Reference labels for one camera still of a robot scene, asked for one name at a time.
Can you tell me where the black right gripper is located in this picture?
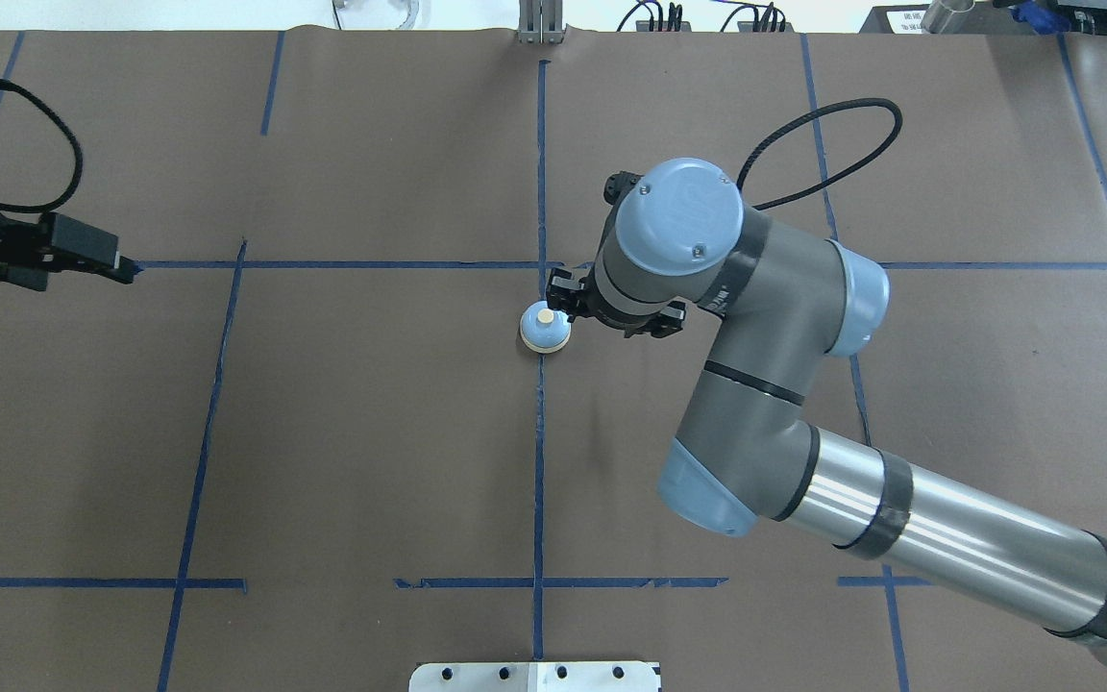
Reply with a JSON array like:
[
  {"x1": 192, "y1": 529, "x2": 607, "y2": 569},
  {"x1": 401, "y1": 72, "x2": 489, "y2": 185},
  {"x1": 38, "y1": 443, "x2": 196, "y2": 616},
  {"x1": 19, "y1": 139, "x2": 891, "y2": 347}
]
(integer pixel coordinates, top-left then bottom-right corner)
[{"x1": 546, "y1": 268, "x2": 686, "y2": 340}]

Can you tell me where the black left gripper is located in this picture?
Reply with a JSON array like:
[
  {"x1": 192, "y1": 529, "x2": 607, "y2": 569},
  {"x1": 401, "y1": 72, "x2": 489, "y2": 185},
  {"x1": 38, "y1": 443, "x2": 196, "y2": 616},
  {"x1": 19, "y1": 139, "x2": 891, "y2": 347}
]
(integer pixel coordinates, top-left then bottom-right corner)
[{"x1": 0, "y1": 211, "x2": 139, "y2": 292}]

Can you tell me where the blue white call bell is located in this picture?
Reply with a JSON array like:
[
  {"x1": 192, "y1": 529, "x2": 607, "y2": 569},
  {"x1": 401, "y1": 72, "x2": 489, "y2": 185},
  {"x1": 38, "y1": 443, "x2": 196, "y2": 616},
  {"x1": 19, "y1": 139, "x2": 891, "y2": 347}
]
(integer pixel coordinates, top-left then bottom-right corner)
[{"x1": 519, "y1": 301, "x2": 572, "y2": 355}]

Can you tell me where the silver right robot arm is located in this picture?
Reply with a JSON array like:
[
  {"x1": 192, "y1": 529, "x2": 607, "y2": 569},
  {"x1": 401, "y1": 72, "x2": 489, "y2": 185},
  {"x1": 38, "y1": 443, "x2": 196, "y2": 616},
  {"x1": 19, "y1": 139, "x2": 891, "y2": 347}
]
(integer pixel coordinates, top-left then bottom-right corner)
[{"x1": 548, "y1": 158, "x2": 1107, "y2": 667}]

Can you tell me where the brown paper table cover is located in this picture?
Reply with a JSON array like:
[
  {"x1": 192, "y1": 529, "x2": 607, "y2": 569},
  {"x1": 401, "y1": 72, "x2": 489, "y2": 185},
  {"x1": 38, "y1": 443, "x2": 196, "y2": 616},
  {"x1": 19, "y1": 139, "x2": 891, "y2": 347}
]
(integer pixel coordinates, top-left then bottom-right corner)
[{"x1": 0, "y1": 27, "x2": 1107, "y2": 691}]

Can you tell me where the silver metal cup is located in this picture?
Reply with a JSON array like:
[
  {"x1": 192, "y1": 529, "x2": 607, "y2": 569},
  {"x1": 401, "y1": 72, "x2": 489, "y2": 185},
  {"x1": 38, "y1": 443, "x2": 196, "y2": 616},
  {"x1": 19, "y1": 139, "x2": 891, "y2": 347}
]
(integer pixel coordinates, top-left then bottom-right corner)
[{"x1": 920, "y1": 0, "x2": 976, "y2": 37}]

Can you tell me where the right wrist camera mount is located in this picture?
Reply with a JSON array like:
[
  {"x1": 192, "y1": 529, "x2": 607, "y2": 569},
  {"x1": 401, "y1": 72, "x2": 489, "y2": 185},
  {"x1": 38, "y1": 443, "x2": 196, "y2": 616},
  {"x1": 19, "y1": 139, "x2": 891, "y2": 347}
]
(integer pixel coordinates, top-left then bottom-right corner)
[{"x1": 603, "y1": 171, "x2": 642, "y2": 207}]

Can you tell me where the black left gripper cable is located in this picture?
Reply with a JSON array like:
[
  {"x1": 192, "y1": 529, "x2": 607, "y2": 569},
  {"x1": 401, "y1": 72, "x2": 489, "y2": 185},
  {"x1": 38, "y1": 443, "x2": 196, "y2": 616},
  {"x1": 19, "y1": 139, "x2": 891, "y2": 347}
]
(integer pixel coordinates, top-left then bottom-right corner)
[{"x1": 0, "y1": 71, "x2": 84, "y2": 214}]

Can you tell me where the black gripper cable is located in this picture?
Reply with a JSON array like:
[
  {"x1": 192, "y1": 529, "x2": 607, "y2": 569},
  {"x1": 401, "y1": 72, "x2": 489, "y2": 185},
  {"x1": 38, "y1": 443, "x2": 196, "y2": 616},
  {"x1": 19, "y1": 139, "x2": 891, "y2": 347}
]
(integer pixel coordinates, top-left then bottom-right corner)
[
  {"x1": 0, "y1": 71, "x2": 84, "y2": 214},
  {"x1": 736, "y1": 99, "x2": 904, "y2": 211}
]

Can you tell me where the aluminium frame post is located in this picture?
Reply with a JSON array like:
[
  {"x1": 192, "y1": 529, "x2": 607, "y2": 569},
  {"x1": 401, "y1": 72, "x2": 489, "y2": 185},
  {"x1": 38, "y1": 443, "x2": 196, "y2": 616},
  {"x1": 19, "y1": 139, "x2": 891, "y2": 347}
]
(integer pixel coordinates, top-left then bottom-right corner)
[{"x1": 517, "y1": 0, "x2": 566, "y2": 45}]

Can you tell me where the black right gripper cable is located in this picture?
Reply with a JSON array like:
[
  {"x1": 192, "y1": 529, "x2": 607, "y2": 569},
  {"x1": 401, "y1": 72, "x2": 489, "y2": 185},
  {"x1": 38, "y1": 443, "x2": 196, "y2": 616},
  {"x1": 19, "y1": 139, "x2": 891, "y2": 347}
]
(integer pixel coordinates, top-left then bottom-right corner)
[{"x1": 736, "y1": 99, "x2": 904, "y2": 211}]

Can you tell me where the white camera pillar with base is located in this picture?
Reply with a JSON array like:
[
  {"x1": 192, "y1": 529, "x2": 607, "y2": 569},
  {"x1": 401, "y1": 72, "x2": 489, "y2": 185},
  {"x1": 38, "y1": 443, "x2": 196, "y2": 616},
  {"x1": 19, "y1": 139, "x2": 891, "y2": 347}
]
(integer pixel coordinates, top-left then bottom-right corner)
[{"x1": 408, "y1": 660, "x2": 664, "y2": 691}]

